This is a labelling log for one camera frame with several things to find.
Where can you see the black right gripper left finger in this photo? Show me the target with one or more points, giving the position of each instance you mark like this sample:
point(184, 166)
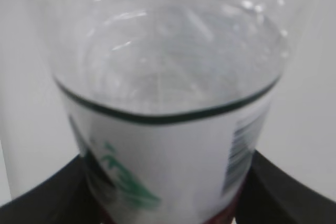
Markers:
point(63, 198)

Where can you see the clear water bottle red label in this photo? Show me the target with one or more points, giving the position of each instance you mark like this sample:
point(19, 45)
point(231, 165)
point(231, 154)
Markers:
point(167, 98)

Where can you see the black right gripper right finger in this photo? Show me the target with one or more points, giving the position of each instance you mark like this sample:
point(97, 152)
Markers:
point(272, 196)

